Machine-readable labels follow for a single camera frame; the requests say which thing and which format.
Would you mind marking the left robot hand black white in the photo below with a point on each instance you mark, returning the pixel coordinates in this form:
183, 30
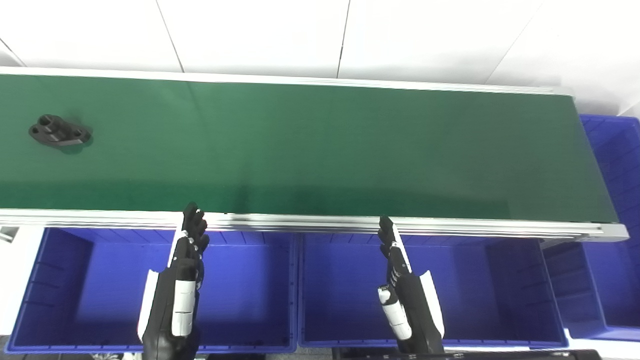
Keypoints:
170, 305

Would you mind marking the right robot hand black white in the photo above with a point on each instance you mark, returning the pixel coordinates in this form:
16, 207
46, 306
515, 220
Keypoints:
412, 305

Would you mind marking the black flange part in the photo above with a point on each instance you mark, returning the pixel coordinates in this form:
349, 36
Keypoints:
59, 131

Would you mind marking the large blue plastic bin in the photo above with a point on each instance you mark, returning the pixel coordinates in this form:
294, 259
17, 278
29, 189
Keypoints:
100, 290
615, 280
480, 290

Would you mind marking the green conveyor belt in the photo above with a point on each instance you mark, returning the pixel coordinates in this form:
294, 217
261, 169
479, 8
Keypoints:
320, 150
300, 223

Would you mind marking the black robot body edge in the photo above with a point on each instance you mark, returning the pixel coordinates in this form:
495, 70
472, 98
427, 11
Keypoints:
500, 354

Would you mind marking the small grey metal bracket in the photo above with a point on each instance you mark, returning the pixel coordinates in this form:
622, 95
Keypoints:
7, 234

